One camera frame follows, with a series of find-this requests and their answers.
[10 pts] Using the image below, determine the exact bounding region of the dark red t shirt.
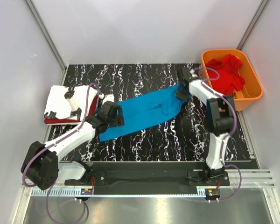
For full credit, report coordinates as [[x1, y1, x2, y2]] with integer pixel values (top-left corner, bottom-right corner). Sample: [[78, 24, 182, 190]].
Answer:
[[43, 90, 102, 126]]

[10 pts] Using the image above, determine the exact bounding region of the blue t shirt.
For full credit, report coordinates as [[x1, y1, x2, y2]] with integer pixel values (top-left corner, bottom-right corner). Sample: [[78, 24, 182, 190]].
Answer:
[[99, 85, 185, 142]]

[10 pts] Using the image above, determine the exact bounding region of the bright red t shirt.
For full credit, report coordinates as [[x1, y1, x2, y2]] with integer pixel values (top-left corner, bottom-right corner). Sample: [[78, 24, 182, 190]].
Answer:
[[205, 54, 245, 95]]

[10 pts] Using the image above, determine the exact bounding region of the orange plastic basket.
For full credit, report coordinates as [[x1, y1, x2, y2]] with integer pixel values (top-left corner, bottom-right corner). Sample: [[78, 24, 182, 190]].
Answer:
[[200, 49, 263, 111]]

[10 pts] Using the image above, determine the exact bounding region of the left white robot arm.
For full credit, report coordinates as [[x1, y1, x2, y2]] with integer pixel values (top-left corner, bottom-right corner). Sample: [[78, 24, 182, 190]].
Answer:
[[21, 101, 124, 190]]

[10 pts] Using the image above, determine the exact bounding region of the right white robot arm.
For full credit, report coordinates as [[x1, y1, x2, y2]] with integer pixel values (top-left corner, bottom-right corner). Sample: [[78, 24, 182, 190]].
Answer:
[[175, 67, 237, 183]]

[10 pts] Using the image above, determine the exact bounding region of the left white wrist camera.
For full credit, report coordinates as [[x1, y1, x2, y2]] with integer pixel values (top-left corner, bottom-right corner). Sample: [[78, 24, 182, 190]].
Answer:
[[99, 93, 114, 105]]

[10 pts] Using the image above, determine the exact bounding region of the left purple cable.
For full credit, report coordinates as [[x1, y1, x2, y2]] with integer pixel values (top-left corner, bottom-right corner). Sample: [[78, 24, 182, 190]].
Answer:
[[22, 83, 101, 224]]

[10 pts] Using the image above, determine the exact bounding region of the left aluminium frame post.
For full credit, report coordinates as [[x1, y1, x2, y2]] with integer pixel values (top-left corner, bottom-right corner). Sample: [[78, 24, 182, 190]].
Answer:
[[24, 0, 67, 72]]

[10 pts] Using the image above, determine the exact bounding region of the aluminium frame post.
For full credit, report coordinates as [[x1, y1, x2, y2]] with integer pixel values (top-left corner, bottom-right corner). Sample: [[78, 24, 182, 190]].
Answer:
[[237, 0, 270, 50], [24, 0, 67, 72]]

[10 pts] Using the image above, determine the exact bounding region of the grey slotted cable duct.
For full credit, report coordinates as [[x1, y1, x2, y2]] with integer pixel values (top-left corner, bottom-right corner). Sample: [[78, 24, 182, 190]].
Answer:
[[32, 187, 220, 198]]

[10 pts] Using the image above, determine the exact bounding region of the right aluminium frame post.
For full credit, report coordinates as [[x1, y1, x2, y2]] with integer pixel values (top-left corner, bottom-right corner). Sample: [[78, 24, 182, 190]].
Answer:
[[237, 0, 270, 50]]

